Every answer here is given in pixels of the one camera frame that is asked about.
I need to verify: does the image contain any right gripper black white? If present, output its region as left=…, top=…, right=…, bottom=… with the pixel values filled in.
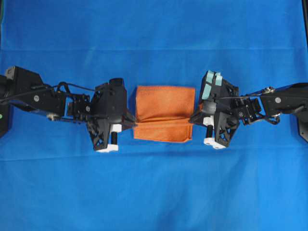
left=189, top=105, right=239, bottom=149

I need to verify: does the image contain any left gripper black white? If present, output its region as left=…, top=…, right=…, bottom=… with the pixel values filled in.
left=85, top=83, right=138, bottom=154

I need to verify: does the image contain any orange towel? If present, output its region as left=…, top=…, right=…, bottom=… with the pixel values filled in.
left=134, top=86, right=195, bottom=143

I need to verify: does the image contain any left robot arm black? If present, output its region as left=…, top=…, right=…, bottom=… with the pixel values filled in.
left=0, top=66, right=137, bottom=153

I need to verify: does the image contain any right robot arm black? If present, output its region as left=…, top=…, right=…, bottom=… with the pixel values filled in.
left=189, top=81, right=308, bottom=149

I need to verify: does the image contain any blue tablecloth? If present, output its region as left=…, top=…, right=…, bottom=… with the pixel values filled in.
left=0, top=0, right=308, bottom=231

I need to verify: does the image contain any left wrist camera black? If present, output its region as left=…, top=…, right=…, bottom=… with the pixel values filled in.
left=91, top=78, right=127, bottom=124

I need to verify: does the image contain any right wrist camera with tape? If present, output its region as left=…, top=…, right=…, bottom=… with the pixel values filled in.
left=198, top=70, right=239, bottom=115

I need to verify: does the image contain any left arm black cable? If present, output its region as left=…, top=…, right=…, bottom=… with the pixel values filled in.
left=0, top=81, right=97, bottom=105

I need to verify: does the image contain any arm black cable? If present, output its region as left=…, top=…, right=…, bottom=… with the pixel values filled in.
left=0, top=81, right=97, bottom=105
left=211, top=92, right=281, bottom=126

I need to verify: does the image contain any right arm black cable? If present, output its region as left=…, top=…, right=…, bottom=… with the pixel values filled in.
left=211, top=92, right=281, bottom=126

